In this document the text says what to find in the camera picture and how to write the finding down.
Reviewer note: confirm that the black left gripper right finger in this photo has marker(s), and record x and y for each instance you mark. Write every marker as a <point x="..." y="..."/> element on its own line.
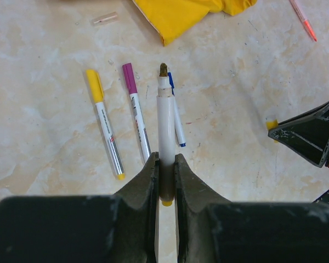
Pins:
<point x="210" y="228"/>

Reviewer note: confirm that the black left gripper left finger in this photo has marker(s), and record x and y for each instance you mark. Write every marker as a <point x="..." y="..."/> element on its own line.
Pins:
<point x="122" y="227"/>

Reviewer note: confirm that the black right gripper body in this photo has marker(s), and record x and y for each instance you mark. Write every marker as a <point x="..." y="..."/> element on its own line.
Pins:
<point x="307" y="135"/>

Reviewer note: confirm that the small yellow pen cap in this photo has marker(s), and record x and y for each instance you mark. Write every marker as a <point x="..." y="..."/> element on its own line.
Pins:
<point x="271" y="122"/>

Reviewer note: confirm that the white purple-end pen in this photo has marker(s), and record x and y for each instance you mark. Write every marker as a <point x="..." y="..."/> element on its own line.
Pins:
<point x="140" y="124"/>

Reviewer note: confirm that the white blue-end pen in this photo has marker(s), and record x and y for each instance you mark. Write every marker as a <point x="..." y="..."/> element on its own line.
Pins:
<point x="178" y="126"/>

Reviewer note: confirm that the orange pink highlighter pen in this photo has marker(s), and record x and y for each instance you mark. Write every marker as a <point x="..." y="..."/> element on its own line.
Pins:
<point x="303" y="18"/>

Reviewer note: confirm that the white yellow whiteboard marker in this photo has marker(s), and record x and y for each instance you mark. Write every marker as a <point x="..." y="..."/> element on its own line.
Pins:
<point x="110" y="141"/>

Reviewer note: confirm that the thin white yellow-end pen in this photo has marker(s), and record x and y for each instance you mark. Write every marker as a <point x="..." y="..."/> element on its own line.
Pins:
<point x="166" y="136"/>

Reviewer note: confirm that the yellow marker cap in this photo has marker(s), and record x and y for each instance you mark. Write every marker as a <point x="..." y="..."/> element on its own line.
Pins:
<point x="95" y="85"/>

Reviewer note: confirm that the purple marker cap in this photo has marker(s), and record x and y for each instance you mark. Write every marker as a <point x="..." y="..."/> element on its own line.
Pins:
<point x="129" y="78"/>

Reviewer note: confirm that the small blue pen cap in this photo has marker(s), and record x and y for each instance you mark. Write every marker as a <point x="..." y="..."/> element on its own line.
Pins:
<point x="171" y="82"/>

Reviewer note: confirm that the clear pen cap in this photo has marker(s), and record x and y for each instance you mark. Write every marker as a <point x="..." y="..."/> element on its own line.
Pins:
<point x="105" y="19"/>

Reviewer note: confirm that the yellow folded t-shirt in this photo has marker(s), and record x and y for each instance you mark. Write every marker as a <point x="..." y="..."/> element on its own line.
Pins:
<point x="172" y="18"/>

